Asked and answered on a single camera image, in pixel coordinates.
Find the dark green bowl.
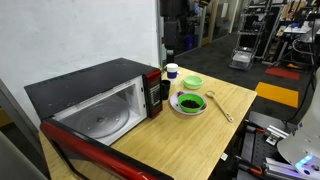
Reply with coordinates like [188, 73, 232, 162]
[177, 93, 206, 114]

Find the mint green bowl with handle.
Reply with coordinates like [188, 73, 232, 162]
[181, 75, 205, 91]

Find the red and black microwave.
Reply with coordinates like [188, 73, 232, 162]
[23, 57, 175, 180]

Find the glass microwave turntable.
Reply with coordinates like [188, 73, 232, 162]
[60, 99, 131, 140]

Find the black cup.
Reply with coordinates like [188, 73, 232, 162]
[160, 79, 172, 101]

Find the white paper cup, blue sleeve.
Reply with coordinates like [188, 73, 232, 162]
[165, 62, 179, 84]

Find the wooden spoon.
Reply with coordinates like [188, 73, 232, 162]
[205, 90, 235, 123]

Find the orange and black clamp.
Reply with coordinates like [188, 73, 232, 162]
[237, 159, 265, 177]
[245, 124, 267, 135]

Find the black perforated breadboard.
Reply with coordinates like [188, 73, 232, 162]
[238, 111, 298, 180]

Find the metal wire cart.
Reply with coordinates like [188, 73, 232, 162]
[229, 46, 258, 71]

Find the silver aluminium bracket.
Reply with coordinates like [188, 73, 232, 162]
[264, 156, 302, 175]
[265, 124, 290, 146]

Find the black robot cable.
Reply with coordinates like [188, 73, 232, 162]
[287, 71, 318, 124]

